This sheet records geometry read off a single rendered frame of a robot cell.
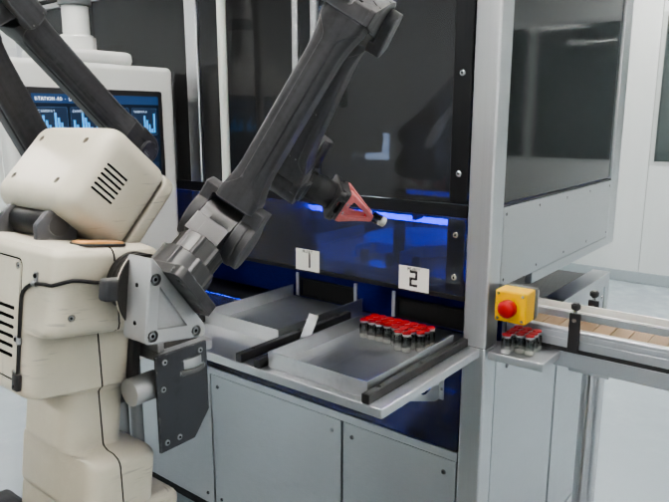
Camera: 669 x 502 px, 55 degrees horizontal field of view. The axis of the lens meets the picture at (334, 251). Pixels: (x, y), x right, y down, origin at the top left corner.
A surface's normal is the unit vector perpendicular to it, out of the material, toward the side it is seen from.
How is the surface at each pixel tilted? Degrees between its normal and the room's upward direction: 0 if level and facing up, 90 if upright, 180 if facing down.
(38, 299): 82
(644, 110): 90
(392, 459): 90
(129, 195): 90
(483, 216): 90
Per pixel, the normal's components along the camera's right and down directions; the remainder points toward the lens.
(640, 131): -0.62, 0.16
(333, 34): -0.16, 0.18
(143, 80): 0.76, 0.13
